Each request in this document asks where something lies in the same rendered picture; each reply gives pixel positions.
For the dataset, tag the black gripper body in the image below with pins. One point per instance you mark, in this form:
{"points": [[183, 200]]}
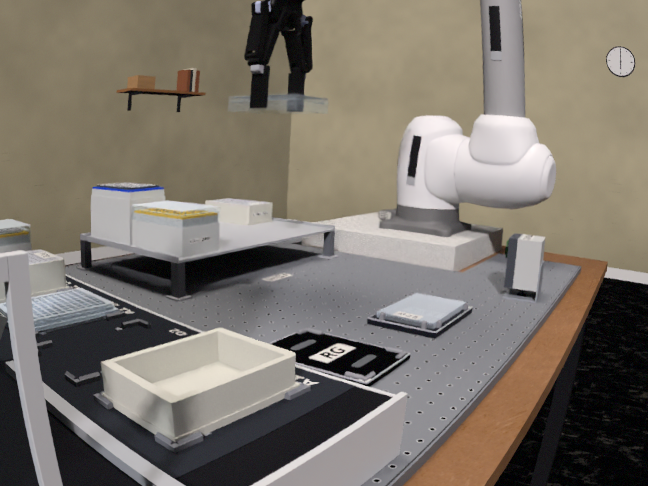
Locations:
{"points": [[277, 7]]}

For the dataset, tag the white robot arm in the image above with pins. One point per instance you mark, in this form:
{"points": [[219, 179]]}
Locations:
{"points": [[501, 165]]}

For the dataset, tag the black flat nest plate labelled rg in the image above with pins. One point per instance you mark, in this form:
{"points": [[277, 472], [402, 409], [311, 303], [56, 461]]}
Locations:
{"points": [[342, 358]]}

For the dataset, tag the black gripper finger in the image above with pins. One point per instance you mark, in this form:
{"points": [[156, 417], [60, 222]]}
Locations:
{"points": [[294, 40], [259, 60]]}

